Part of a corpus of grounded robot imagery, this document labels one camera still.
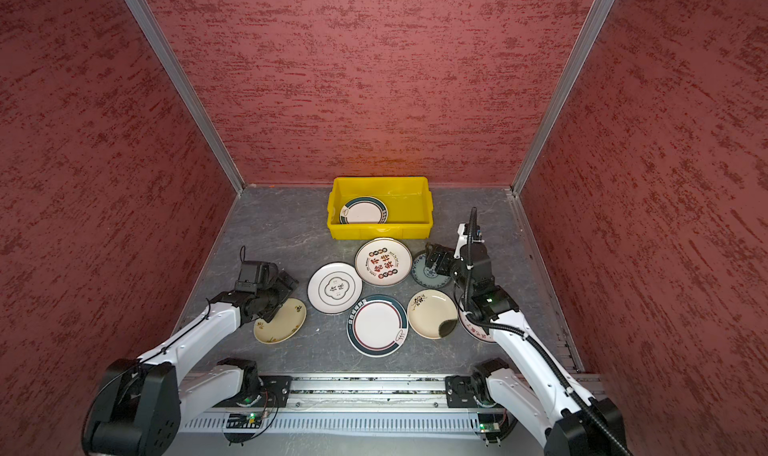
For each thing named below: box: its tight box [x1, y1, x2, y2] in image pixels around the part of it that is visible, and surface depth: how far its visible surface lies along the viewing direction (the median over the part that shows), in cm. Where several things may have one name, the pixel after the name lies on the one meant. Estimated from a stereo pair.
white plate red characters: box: [354, 237, 413, 287], surface depth 100 cm
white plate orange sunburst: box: [458, 308, 497, 343], surface depth 85 cm
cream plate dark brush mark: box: [407, 289, 459, 340], surface depth 89 cm
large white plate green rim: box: [346, 294, 409, 358], surface depth 87 cm
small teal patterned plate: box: [411, 252, 451, 289], surface depth 97 cm
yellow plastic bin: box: [326, 176, 434, 240], surface depth 112 cm
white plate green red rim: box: [339, 196, 389, 224], surface depth 113 cm
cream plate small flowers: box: [253, 298, 307, 344], surface depth 83 cm
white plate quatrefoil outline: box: [307, 261, 363, 315], surface depth 94 cm
